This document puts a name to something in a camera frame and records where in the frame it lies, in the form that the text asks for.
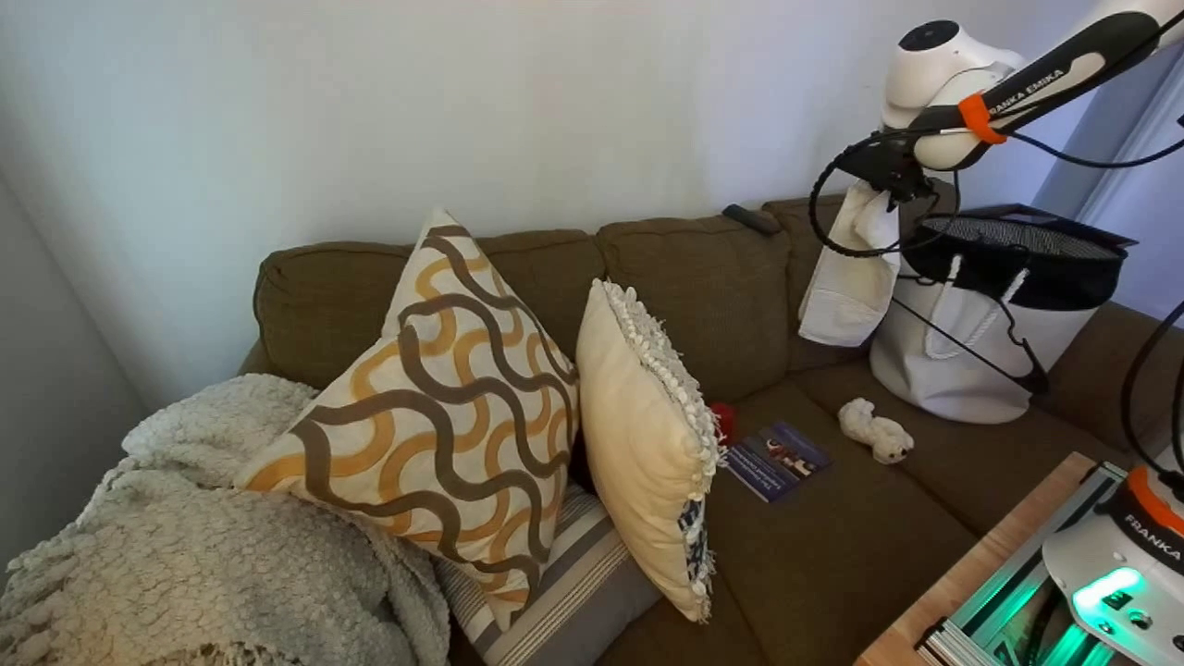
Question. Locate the blue booklet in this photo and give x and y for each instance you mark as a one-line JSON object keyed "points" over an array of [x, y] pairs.
{"points": [[775, 460]]}

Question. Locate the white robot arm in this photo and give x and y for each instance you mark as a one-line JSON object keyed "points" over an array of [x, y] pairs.
{"points": [[947, 98]]}

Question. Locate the black remote control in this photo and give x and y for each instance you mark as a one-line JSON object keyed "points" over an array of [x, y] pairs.
{"points": [[752, 218]]}

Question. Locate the brown fabric sofa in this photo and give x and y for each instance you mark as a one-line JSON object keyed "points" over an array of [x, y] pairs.
{"points": [[818, 575]]}

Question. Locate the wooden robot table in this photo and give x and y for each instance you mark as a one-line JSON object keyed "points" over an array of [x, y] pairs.
{"points": [[1087, 571]]}

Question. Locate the brown wave patterned pillow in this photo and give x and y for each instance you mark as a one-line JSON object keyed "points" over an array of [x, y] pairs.
{"points": [[448, 430]]}

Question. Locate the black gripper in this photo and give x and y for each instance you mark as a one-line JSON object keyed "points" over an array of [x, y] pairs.
{"points": [[884, 161]]}

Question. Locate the grey striped cushion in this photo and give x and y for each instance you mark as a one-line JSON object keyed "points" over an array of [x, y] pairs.
{"points": [[587, 597]]}

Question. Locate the white plush toy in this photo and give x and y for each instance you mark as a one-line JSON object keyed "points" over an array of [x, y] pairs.
{"points": [[884, 436]]}

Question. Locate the blue white patterned pillow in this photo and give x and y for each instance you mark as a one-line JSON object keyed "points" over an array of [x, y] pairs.
{"points": [[651, 445]]}

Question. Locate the grey knit blanket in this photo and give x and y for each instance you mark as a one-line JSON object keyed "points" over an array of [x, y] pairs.
{"points": [[175, 562]]}

